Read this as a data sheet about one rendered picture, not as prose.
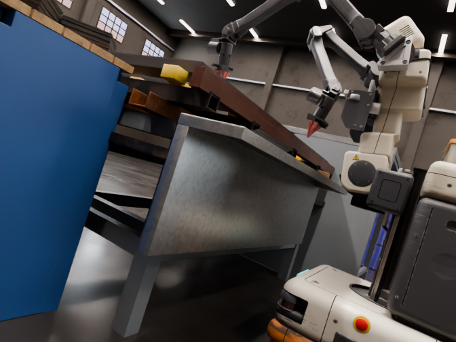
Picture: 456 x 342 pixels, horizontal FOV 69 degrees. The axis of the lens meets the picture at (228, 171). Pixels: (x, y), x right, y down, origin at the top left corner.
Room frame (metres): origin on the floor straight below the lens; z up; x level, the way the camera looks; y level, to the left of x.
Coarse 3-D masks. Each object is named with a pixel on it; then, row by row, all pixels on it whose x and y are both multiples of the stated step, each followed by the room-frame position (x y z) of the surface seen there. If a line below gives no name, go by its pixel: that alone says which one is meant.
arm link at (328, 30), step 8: (328, 32) 1.72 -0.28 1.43; (328, 40) 1.72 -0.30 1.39; (336, 40) 1.71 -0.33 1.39; (336, 48) 1.71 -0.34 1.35; (344, 48) 1.68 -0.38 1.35; (344, 56) 1.69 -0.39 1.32; (352, 56) 1.66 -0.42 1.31; (360, 56) 1.66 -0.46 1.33; (352, 64) 1.67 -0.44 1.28; (360, 64) 1.63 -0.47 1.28; (368, 64) 1.59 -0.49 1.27; (376, 64) 1.59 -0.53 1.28; (360, 72) 1.65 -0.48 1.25; (376, 72) 1.57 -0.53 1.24; (376, 88) 1.65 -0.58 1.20
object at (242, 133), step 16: (208, 128) 0.82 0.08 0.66; (224, 128) 0.79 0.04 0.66; (240, 128) 0.77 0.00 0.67; (240, 144) 1.16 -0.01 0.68; (256, 144) 0.84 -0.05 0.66; (272, 144) 0.91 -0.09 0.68; (272, 160) 1.41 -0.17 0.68; (288, 160) 1.04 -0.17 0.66; (304, 176) 1.80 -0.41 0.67; (320, 176) 1.37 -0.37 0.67; (336, 192) 1.90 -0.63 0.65
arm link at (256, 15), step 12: (276, 0) 1.46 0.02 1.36; (288, 0) 1.45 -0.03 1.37; (300, 0) 1.48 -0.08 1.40; (252, 12) 1.53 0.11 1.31; (264, 12) 1.49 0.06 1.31; (228, 24) 1.59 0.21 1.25; (240, 24) 1.55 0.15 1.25; (252, 24) 1.55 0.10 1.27; (228, 36) 1.58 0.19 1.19; (240, 36) 1.61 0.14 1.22
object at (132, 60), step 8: (120, 56) 1.14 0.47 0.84; (128, 56) 1.12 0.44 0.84; (136, 56) 1.10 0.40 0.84; (144, 56) 1.08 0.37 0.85; (152, 56) 1.06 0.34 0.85; (136, 64) 1.09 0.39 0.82; (144, 64) 1.07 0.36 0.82; (152, 64) 1.05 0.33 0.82; (160, 64) 1.04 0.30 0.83; (176, 64) 1.00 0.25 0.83; (184, 64) 0.99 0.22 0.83; (192, 64) 0.97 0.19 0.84; (200, 64) 0.95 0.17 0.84; (136, 72) 1.20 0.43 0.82; (144, 72) 1.16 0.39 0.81; (152, 72) 1.12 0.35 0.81; (160, 72) 1.09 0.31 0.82; (192, 72) 0.96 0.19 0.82; (152, 80) 1.39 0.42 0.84; (160, 80) 1.37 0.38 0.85; (224, 80) 1.06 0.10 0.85; (264, 112) 1.34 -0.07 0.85; (296, 136) 1.68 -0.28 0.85; (304, 160) 2.32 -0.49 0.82
